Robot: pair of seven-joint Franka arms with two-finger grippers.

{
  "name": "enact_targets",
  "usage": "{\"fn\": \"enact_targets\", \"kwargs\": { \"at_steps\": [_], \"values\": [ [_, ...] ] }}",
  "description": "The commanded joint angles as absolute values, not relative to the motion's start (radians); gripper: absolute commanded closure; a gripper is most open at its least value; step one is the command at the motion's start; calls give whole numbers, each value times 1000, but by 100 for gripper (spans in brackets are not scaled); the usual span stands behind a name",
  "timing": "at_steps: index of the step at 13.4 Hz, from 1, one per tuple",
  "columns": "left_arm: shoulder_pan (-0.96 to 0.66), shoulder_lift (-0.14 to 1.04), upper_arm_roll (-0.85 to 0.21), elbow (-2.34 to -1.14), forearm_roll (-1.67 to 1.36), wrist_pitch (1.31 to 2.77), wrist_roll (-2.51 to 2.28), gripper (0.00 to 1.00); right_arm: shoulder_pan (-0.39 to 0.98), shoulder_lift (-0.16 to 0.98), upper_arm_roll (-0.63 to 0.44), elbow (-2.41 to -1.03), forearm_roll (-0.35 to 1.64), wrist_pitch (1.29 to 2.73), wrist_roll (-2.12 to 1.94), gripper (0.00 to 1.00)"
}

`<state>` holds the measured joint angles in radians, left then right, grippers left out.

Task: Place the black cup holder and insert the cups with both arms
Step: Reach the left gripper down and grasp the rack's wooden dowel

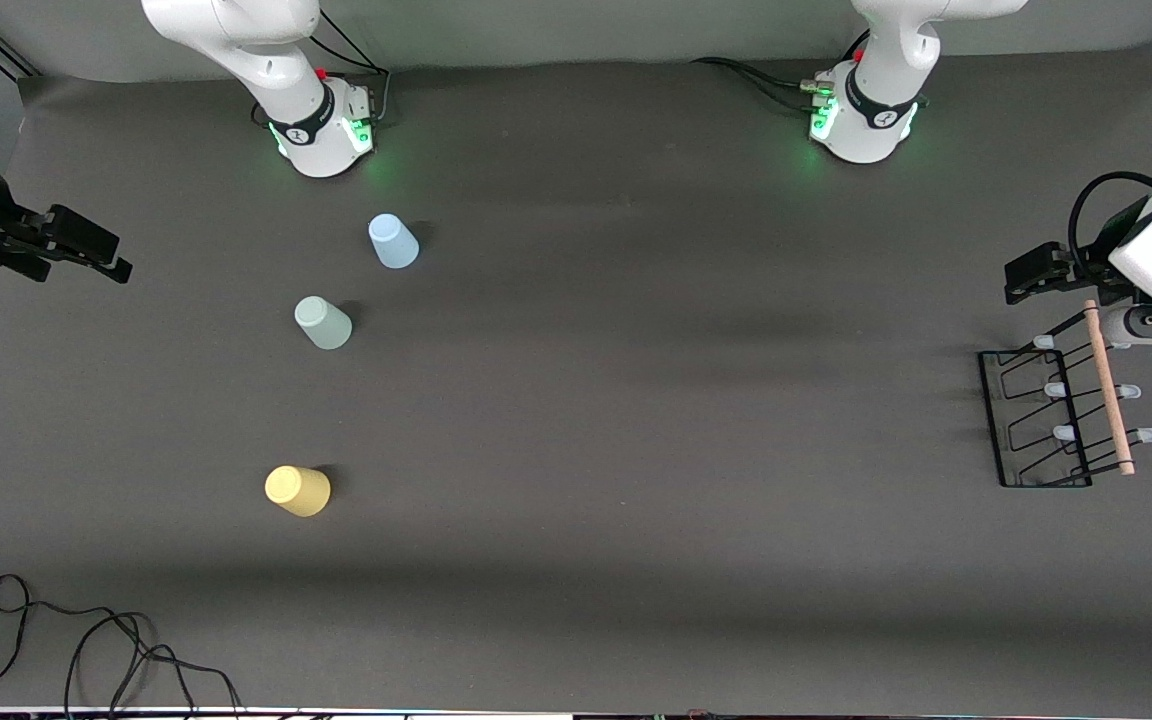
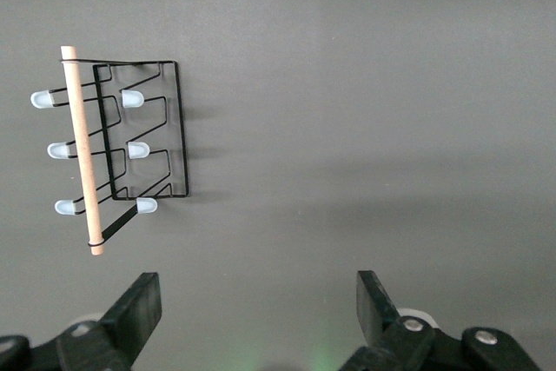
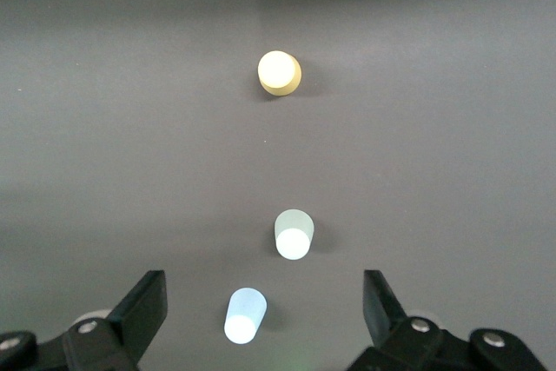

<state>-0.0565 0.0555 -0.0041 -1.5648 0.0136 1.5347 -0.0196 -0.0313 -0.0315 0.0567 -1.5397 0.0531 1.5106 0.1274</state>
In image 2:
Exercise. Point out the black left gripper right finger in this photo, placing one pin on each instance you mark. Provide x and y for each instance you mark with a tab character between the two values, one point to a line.
373	306

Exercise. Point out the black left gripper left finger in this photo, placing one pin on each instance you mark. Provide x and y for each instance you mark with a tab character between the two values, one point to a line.
139	310

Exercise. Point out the dark grey table mat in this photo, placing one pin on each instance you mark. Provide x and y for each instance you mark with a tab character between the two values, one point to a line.
347	127

